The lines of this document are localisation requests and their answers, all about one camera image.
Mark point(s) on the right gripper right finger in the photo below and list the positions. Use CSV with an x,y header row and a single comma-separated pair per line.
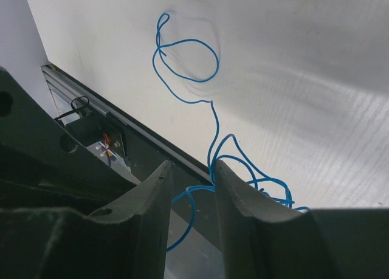
x,y
261,238

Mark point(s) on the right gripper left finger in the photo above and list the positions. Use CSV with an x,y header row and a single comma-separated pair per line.
x,y
47,234

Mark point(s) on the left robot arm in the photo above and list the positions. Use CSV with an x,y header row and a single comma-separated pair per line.
x,y
37,152

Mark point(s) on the aluminium front rail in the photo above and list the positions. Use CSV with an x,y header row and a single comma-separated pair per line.
x,y
142,150

